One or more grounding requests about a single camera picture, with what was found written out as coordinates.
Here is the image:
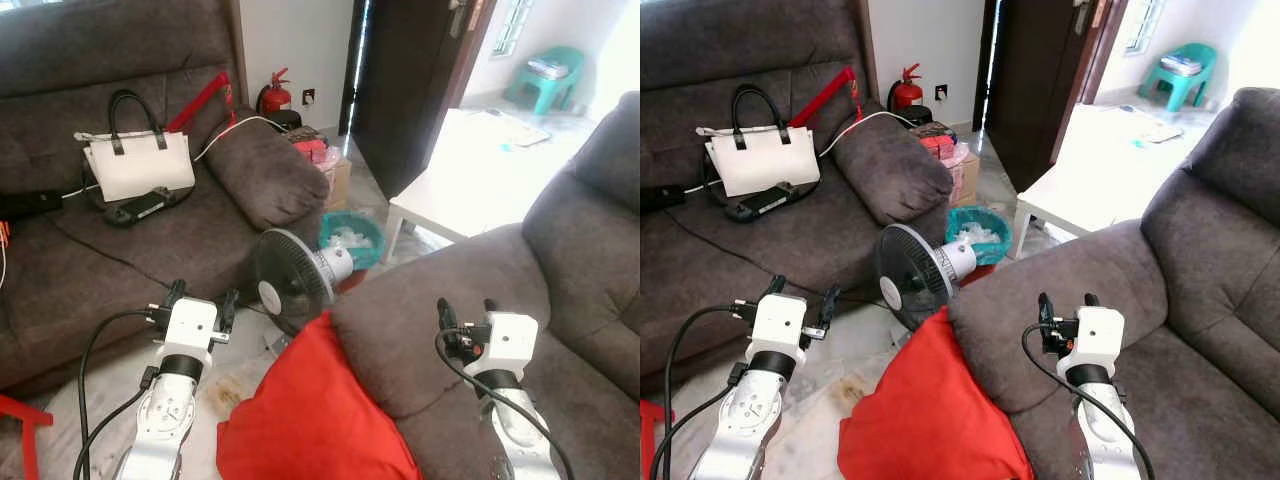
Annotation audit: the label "red pillow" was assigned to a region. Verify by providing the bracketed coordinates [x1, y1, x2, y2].
[837, 305, 1036, 480]
[215, 310, 423, 480]

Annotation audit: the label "brown two-seat fabric sofa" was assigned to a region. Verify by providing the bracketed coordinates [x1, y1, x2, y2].
[945, 87, 1280, 480]
[328, 90, 641, 480]

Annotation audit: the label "black grille table fan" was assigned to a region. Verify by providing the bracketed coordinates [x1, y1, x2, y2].
[877, 222, 979, 331]
[251, 227, 357, 338]

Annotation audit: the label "teal plastic basket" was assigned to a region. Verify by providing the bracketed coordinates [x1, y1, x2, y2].
[318, 211, 387, 271]
[945, 205, 1014, 267]

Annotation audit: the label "black power strip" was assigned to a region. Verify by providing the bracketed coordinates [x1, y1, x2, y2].
[725, 182, 801, 223]
[103, 186, 173, 228]

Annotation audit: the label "white coffee table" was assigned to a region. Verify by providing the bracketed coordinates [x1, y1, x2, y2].
[384, 107, 606, 264]
[1010, 103, 1201, 261]

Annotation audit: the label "black flat case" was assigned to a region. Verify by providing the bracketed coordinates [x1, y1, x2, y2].
[0, 190, 64, 221]
[640, 185, 688, 213]

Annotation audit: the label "cardboard box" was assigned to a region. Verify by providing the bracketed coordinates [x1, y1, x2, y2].
[318, 155, 354, 213]
[945, 150, 981, 206]

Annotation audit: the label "red plastic packet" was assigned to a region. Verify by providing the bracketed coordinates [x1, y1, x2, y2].
[915, 122, 966, 161]
[290, 125, 339, 169]

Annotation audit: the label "red plastic stool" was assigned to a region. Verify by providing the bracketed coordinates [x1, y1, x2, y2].
[0, 394, 54, 480]
[640, 400, 667, 480]

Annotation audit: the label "red metal bar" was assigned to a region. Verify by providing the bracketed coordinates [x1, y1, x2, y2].
[790, 65, 863, 129]
[164, 71, 239, 134]

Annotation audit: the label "dark wooden door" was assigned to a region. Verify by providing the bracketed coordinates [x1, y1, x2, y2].
[980, 0, 1129, 194]
[338, 0, 498, 201]

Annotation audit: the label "red fire extinguisher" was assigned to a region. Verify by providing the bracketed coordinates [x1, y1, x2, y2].
[256, 67, 294, 117]
[888, 63, 924, 111]

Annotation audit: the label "teal plastic stool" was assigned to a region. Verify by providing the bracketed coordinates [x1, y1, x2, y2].
[1137, 42, 1219, 113]
[502, 45, 587, 116]

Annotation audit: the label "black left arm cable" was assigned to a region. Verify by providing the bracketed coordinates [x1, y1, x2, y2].
[74, 305, 173, 480]
[662, 300, 757, 480]

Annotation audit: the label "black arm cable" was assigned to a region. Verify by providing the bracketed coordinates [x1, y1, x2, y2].
[662, 300, 757, 480]
[74, 305, 173, 480]
[1020, 322, 1156, 480]
[434, 325, 576, 480]

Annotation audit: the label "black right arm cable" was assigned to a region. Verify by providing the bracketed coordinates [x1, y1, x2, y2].
[1020, 322, 1156, 480]
[434, 325, 576, 480]

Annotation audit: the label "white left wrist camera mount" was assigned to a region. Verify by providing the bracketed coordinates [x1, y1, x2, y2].
[748, 293, 809, 353]
[163, 297, 220, 353]

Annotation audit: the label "white handbag black handles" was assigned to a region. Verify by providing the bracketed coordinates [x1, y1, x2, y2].
[697, 84, 823, 199]
[78, 89, 197, 204]

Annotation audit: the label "white cable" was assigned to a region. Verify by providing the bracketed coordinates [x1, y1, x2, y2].
[820, 109, 916, 158]
[192, 114, 289, 163]

